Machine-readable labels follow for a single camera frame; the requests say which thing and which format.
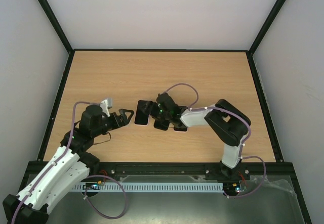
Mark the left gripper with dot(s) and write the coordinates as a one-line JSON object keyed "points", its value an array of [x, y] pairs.
{"points": [[117, 124]]}

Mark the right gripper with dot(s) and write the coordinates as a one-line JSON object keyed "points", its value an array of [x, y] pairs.
{"points": [[152, 109]]}

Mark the black phone case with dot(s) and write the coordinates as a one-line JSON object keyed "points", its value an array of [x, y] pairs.
{"points": [[161, 124]]}

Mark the blue phone case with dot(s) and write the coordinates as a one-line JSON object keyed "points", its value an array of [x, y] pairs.
{"points": [[140, 117]]}

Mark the black phone pink edge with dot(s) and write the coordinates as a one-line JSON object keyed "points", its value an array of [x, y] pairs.
{"points": [[180, 126]]}

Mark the pink translucent phone case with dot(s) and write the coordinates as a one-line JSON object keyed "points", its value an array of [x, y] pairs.
{"points": [[140, 125]]}

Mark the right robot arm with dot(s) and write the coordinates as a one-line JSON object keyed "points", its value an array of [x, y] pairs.
{"points": [[231, 126]]}

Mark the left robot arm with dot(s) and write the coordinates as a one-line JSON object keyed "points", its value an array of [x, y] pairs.
{"points": [[70, 165]]}

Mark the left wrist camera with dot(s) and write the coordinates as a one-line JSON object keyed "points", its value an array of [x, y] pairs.
{"points": [[105, 105]]}

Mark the light blue slotted cable duct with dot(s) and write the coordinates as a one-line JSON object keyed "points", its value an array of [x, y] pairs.
{"points": [[158, 188]]}

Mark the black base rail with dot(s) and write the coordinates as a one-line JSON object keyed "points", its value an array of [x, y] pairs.
{"points": [[210, 171]]}

